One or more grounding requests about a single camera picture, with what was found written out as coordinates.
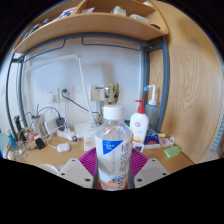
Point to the small black adapter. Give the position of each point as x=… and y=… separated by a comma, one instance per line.
x=40, y=143

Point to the white wall-mounted box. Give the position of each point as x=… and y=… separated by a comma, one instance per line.
x=96, y=92

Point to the clear plastic drink bottle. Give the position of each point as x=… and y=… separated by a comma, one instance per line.
x=112, y=153

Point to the white desk lamp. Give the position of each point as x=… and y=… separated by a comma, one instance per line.
x=85, y=90

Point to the black electric shaver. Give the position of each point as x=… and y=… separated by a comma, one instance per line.
x=18, y=126

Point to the white earbuds case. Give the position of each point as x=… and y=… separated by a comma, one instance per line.
x=63, y=147

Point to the brown tree figurine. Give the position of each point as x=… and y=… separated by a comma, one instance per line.
x=111, y=93

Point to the wooden shelf unit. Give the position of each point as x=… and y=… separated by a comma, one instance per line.
x=93, y=25

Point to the white power strip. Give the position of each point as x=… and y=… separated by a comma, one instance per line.
x=66, y=135

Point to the white power adapter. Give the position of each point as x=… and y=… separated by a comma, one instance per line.
x=50, y=125

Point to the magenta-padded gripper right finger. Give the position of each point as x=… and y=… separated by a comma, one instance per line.
x=151, y=171

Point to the white wall outlet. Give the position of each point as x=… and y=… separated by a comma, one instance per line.
x=52, y=95
x=67, y=93

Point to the grey metal frame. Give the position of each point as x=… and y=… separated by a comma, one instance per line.
x=165, y=83

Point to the clear spray bottle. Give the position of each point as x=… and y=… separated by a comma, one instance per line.
x=152, y=113

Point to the white red-pump lotion bottle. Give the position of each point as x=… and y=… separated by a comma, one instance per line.
x=139, y=128

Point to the small blue box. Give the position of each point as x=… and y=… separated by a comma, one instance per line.
x=152, y=140

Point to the blue striped cloth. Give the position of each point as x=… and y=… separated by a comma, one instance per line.
x=218, y=133

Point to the black plugged-in charger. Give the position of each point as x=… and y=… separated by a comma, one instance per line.
x=60, y=123

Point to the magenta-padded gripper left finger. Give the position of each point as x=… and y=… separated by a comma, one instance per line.
x=76, y=173

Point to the small green packet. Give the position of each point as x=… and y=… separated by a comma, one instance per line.
x=172, y=151

